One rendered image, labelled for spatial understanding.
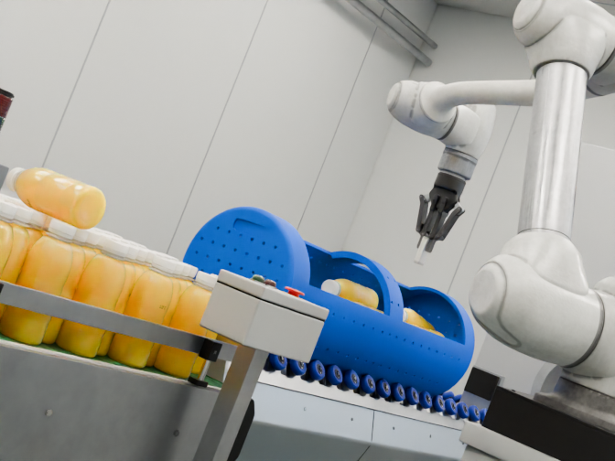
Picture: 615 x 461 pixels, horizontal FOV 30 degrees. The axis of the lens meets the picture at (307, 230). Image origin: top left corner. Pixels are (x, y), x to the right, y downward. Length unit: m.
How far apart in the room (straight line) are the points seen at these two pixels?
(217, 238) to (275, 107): 5.03
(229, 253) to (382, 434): 0.66
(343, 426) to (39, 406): 1.00
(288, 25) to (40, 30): 1.93
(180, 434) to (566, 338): 0.70
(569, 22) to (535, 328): 0.64
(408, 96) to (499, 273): 0.84
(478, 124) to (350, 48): 5.02
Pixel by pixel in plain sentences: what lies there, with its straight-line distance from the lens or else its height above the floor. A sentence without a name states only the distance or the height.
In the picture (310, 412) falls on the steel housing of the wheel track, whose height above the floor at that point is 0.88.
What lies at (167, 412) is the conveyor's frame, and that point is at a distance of 1.90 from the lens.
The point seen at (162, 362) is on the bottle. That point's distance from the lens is 1.94.
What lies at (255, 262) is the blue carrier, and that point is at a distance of 2.25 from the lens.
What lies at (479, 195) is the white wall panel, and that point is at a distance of 7.89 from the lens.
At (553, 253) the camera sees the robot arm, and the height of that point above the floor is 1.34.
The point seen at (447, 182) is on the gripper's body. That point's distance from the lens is 2.83.
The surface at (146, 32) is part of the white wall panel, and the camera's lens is 6.41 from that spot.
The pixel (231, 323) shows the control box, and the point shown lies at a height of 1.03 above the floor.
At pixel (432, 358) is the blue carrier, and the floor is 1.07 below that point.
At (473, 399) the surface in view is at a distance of 3.39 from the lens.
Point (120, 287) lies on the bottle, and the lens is 1.77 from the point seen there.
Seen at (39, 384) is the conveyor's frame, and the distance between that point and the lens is 1.68.
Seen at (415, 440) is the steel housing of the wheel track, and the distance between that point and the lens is 2.85.
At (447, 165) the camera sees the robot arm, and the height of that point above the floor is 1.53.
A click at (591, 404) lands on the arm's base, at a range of 2.15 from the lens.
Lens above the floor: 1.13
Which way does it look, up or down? 2 degrees up
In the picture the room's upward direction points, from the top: 21 degrees clockwise
